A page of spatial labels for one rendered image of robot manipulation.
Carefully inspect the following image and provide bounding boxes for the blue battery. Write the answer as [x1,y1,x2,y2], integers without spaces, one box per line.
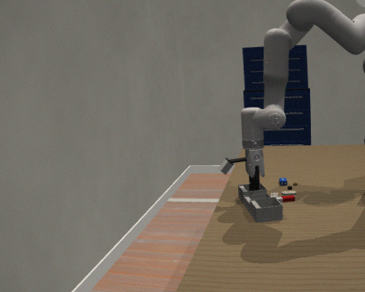
[279,178,287,185]

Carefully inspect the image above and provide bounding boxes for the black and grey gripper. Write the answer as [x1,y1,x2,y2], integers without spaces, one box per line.
[243,147,264,191]

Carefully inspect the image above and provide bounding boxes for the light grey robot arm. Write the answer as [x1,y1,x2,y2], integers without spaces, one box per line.
[241,0,365,148]

